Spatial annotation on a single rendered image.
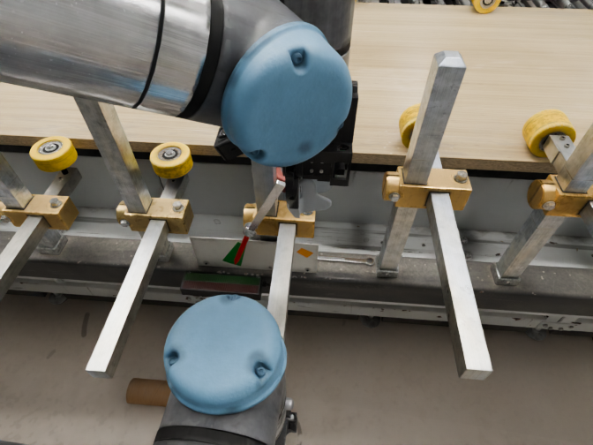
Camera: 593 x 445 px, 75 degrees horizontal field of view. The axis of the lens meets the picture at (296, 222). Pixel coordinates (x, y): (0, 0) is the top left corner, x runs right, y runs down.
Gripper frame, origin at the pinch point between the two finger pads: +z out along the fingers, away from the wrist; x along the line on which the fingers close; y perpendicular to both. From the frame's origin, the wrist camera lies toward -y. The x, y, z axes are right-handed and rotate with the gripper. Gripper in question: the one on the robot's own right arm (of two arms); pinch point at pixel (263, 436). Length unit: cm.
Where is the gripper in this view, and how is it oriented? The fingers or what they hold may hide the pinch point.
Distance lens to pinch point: 59.3
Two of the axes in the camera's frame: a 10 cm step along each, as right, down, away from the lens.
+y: -0.8, 7.5, -6.5
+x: 10.0, 0.6, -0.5
